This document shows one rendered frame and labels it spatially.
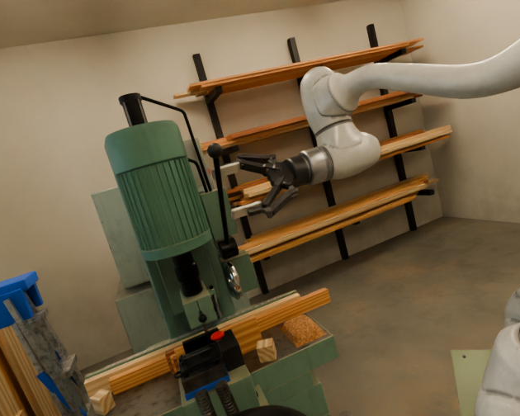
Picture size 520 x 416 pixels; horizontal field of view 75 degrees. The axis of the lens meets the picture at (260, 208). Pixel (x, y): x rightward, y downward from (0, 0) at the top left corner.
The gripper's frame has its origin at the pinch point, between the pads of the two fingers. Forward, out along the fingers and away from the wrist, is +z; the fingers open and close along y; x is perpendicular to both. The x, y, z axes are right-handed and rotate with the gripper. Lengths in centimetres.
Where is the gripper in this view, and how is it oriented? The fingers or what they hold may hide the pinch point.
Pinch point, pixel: (226, 191)
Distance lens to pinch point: 79.6
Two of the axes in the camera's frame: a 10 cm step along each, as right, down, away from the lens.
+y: -3.9, -7.2, 5.8
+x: 0.1, -6.3, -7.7
